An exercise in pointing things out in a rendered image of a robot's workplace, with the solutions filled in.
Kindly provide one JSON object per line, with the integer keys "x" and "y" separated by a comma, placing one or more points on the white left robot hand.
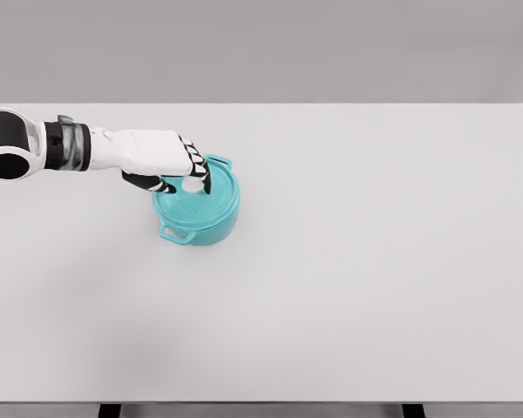
{"x": 157, "y": 150}

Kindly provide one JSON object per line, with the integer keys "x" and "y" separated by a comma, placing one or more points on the teal pot lid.
{"x": 200, "y": 204}

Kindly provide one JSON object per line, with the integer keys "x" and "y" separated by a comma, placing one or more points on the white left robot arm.
{"x": 48, "y": 146}

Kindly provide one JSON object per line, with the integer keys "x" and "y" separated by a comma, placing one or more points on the teal pot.
{"x": 209, "y": 233}

